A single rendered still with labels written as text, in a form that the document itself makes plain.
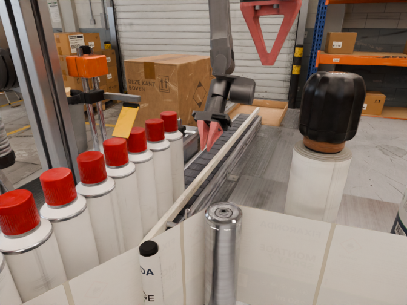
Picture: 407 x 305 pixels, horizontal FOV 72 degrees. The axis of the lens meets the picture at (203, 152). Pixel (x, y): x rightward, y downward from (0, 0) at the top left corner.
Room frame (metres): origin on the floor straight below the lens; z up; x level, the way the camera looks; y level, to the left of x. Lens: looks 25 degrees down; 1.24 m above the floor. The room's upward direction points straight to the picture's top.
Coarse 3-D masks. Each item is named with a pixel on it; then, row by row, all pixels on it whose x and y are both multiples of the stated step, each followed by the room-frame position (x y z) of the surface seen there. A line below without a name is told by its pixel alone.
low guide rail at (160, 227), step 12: (240, 132) 0.89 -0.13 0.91; (228, 144) 0.76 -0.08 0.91; (216, 156) 0.68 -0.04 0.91; (204, 168) 0.61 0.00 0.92; (204, 180) 0.58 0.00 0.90; (192, 192) 0.52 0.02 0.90; (180, 204) 0.46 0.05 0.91; (168, 216) 0.42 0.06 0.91; (156, 228) 0.39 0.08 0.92; (144, 240) 0.36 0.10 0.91
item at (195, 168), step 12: (240, 120) 1.10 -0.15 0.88; (252, 120) 1.10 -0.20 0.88; (228, 132) 0.96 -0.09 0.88; (216, 144) 0.85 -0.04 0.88; (204, 156) 0.75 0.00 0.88; (228, 156) 0.78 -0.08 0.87; (192, 168) 0.68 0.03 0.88; (216, 168) 0.68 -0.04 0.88; (192, 180) 0.61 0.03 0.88; (192, 204) 0.51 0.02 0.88; (180, 216) 0.47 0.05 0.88; (168, 228) 0.43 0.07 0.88
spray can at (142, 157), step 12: (132, 132) 0.41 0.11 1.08; (144, 132) 0.42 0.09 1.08; (132, 144) 0.41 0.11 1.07; (144, 144) 0.41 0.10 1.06; (132, 156) 0.40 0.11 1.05; (144, 156) 0.41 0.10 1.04; (144, 168) 0.40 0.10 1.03; (144, 180) 0.40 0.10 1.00; (144, 192) 0.40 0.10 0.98; (144, 204) 0.40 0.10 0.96; (156, 204) 0.42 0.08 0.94; (144, 216) 0.40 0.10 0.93; (156, 216) 0.41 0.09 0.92; (144, 228) 0.40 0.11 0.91
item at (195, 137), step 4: (232, 104) 1.05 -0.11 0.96; (236, 104) 1.09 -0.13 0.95; (228, 108) 0.99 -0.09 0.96; (232, 108) 1.03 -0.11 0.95; (224, 112) 0.94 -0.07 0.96; (208, 124) 0.81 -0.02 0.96; (196, 132) 0.74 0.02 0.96; (192, 136) 0.71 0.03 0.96; (196, 136) 0.71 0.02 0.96; (188, 140) 0.68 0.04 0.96; (192, 140) 0.69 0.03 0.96; (184, 144) 0.65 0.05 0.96; (188, 144) 0.67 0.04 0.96; (184, 148) 0.64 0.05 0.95
